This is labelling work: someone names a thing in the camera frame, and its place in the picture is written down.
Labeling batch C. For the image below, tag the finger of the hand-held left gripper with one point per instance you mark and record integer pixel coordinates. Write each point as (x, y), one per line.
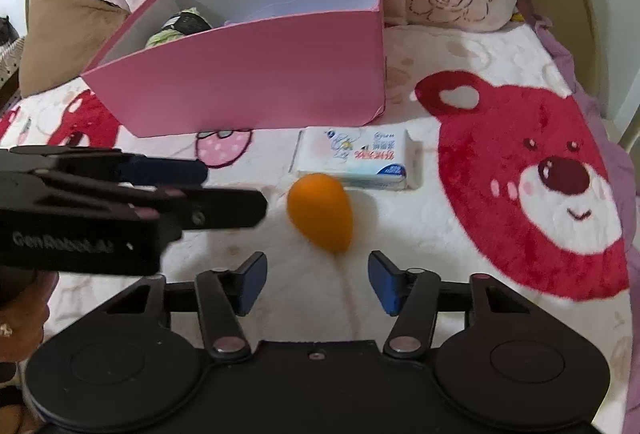
(170, 169)
(225, 211)

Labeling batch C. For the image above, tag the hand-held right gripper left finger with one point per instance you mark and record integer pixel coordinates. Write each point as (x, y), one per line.
(252, 284)

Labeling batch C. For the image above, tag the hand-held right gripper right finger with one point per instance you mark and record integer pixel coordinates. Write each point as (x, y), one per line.
(384, 284)

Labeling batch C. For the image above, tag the orange egg-shaped sponge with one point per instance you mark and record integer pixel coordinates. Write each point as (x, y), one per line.
(320, 211)

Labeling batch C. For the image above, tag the pink cardboard box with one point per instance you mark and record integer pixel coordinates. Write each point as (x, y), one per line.
(260, 78)

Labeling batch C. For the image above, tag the green yarn ball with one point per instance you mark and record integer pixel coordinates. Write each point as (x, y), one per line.
(175, 29)

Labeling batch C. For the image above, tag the person's left hand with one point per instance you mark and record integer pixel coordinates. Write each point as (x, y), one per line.
(30, 314)

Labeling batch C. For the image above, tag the white tissue pack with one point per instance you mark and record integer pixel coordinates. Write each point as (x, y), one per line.
(365, 158)

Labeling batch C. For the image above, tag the red bear printed blanket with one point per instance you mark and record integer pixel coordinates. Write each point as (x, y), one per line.
(525, 194)

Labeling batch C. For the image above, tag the brown pillow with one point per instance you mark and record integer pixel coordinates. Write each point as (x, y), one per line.
(60, 33)

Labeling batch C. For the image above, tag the grey patterned cloth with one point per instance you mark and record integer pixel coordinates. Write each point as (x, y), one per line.
(10, 63)

